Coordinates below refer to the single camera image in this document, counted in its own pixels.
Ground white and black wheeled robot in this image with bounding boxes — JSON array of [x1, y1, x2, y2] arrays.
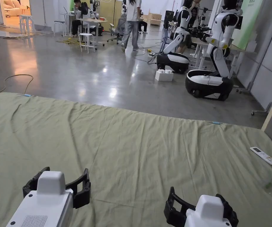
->
[[185, 0, 244, 102], [156, 6, 191, 74]]

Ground yellow floor cable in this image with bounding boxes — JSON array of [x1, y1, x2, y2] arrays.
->
[[0, 74, 34, 98]]

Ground white remote control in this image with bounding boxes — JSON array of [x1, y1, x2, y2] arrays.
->
[[250, 146, 272, 166]]

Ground grey office chair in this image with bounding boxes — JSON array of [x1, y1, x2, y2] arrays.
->
[[107, 18, 127, 45]]

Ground bed with pale green sheet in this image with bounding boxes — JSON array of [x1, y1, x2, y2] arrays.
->
[[0, 92, 272, 227]]

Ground white stools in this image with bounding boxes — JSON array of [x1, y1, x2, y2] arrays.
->
[[19, 14, 35, 34]]

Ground white foam box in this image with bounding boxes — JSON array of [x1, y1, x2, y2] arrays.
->
[[155, 69, 174, 82]]

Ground white stool with dark seat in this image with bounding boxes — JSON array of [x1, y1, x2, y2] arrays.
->
[[53, 20, 66, 37]]

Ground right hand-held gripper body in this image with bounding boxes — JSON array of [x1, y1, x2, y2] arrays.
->
[[185, 195, 232, 227]]

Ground white round stool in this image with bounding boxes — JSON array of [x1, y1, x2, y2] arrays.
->
[[79, 33, 96, 53]]

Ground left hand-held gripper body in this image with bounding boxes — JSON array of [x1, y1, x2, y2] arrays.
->
[[5, 171, 74, 227]]

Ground wooden top desk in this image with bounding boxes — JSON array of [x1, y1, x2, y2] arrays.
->
[[76, 18, 108, 46]]

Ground beige sofa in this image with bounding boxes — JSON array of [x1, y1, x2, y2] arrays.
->
[[3, 0, 30, 17]]

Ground wooden crate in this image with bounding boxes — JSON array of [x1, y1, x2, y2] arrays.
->
[[149, 13, 162, 26]]

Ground white desk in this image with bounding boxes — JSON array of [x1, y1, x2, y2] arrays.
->
[[190, 37, 239, 69]]

